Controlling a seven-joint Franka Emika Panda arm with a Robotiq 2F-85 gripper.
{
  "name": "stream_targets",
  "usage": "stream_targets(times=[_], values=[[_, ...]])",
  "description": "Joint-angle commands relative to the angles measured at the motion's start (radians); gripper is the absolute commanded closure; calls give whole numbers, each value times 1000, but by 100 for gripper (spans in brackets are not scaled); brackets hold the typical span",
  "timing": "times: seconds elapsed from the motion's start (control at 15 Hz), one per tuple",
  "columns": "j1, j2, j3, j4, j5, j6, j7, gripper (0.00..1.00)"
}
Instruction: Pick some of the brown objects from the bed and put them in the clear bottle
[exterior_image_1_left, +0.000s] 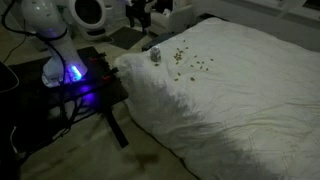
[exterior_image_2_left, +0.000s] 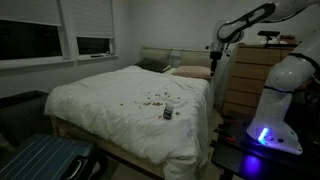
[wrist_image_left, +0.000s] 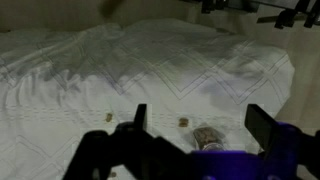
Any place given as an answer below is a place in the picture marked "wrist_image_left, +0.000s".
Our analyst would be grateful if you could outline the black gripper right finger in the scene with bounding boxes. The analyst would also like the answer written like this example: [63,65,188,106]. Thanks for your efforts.
[244,103,278,153]

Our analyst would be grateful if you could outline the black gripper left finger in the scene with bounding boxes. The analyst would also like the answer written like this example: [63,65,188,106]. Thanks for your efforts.
[133,103,148,133]

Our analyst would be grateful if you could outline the white quilted duvet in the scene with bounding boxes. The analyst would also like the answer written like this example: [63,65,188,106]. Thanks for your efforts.
[0,18,296,180]

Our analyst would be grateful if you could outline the black robot table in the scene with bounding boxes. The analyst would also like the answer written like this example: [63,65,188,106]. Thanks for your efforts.
[179,0,320,16]

